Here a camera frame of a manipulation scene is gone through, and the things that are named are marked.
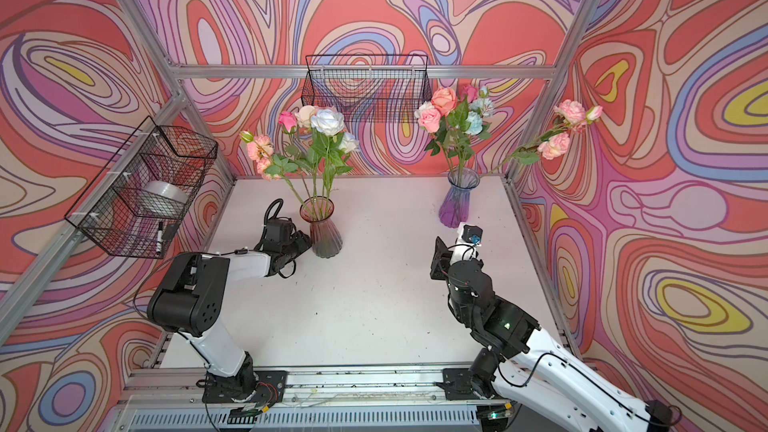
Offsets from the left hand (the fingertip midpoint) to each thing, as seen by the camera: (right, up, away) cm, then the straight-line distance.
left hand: (309, 237), depth 99 cm
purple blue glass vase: (+50, +9, +1) cm, 50 cm away
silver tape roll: (-29, +15, -26) cm, 41 cm away
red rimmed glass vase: (+7, 0, -9) cm, 11 cm away
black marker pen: (-29, +3, -28) cm, 40 cm away
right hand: (+41, +1, -29) cm, 50 cm away
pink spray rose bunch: (-4, +21, -24) cm, 32 cm away
